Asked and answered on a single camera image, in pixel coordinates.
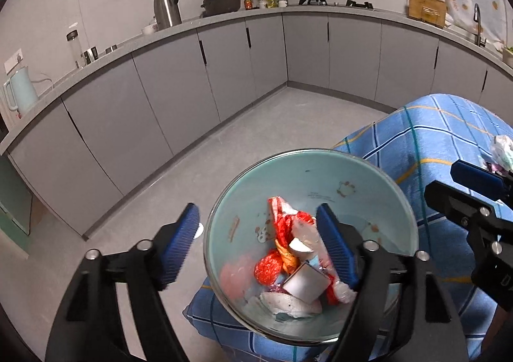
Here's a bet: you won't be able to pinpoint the black cooking pot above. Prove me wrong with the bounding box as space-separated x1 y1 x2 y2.
201 0 242 18

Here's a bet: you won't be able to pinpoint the white green crumpled plastic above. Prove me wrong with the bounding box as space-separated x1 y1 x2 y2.
491 135 513 170

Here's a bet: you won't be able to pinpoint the glass jar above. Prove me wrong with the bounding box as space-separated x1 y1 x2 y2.
66 30 87 68

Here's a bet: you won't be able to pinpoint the gas stove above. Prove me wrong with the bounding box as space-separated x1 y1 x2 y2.
299 0 375 10

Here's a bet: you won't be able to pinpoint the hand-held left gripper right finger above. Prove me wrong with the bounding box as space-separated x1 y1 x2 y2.
316 204 469 362

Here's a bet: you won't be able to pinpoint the clear plastic wrapper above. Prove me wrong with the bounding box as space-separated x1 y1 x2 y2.
290 222 325 254

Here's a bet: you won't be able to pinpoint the white paper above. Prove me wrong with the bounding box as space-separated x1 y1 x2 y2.
260 292 323 320

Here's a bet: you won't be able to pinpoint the steel thermos jug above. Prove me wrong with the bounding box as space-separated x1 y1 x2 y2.
153 0 182 30

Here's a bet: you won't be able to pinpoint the red wrapper with yellow print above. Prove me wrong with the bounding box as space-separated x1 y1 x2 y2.
268 197 317 250

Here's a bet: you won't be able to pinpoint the blue checked tablecloth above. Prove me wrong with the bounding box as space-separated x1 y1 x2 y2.
183 93 513 362

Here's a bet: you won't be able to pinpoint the light blue electric kettle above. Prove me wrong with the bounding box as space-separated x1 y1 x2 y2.
3 67 39 116

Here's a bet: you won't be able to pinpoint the kitchen faucet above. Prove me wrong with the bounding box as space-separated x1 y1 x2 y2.
473 3 487 48

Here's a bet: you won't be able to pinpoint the light green trash bin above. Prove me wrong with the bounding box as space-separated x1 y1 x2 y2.
204 149 419 347

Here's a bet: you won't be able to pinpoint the orange snack wrapper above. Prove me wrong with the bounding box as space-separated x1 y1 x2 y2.
274 240 301 274

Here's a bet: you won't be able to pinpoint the white cardboard box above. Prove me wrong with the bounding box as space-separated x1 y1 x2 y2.
282 261 331 302

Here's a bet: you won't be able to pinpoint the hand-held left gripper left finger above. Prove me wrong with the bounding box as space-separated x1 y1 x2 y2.
45 202 200 362

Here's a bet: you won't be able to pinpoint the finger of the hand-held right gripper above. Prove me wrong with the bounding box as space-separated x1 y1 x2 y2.
424 181 513 266
450 160 513 206

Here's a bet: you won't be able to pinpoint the grey kitchen cabinets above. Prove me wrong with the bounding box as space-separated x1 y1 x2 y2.
0 5 513 242

